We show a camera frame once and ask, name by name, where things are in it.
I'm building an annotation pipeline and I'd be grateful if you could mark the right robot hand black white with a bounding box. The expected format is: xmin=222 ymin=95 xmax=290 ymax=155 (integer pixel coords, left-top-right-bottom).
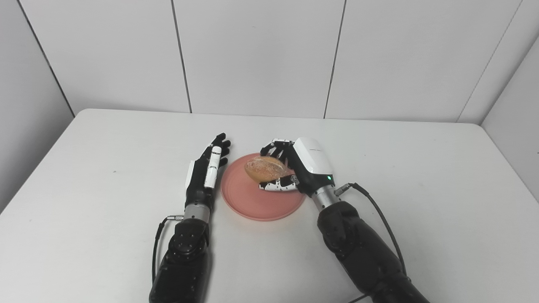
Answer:
xmin=259 ymin=137 xmax=336 ymax=198

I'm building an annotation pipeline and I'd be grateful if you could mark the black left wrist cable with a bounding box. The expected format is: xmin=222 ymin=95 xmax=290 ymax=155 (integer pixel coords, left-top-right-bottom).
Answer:
xmin=152 ymin=215 xmax=185 ymax=286

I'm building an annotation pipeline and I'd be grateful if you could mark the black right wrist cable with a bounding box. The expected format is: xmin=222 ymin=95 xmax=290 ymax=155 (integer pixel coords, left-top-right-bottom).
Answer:
xmin=335 ymin=183 xmax=408 ymax=303

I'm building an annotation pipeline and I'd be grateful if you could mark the bread roll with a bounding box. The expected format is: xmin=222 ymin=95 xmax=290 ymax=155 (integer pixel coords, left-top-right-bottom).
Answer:
xmin=244 ymin=156 xmax=296 ymax=183

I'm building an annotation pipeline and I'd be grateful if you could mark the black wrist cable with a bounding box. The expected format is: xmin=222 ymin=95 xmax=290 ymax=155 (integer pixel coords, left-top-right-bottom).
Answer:
xmin=335 ymin=183 xmax=408 ymax=303
xmin=152 ymin=215 xmax=185 ymax=286

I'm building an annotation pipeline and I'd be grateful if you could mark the pink plate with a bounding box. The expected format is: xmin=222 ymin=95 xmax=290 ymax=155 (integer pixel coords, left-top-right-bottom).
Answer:
xmin=221 ymin=152 xmax=307 ymax=222

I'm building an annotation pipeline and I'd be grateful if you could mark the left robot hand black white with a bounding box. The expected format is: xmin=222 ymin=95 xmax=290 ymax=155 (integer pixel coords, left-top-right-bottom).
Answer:
xmin=184 ymin=133 xmax=232 ymax=208

